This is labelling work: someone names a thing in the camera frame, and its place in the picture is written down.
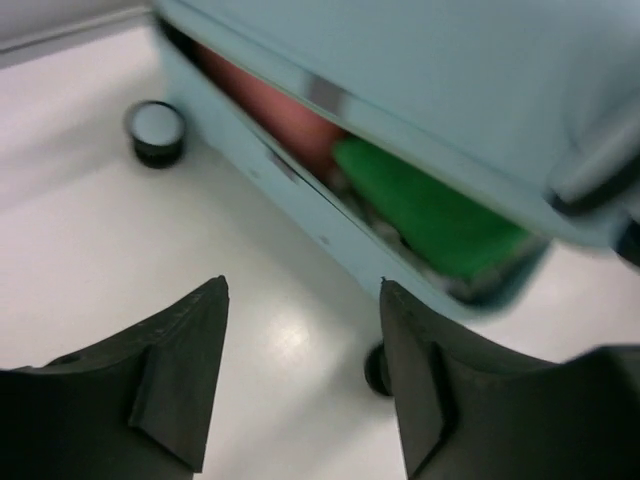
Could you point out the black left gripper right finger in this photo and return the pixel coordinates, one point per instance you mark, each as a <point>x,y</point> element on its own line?
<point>469,408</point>

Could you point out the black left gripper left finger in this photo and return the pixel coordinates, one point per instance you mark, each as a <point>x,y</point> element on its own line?
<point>136,405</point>

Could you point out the green cloth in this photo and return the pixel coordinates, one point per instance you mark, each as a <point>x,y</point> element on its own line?
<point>454,235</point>

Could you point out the light blue suitcase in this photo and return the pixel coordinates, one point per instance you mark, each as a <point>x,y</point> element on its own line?
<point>528,108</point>

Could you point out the pink cosmetic case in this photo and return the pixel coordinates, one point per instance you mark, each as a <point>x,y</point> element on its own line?
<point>301,132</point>

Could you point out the front left suitcase wheel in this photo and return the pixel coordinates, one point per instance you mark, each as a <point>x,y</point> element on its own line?
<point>376,371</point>

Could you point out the suitcase wheel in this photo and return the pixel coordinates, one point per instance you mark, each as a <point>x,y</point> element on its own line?
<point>376,371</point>
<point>157,132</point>

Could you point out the rear left suitcase wheel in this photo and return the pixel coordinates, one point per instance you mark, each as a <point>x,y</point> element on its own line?
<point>157,132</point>

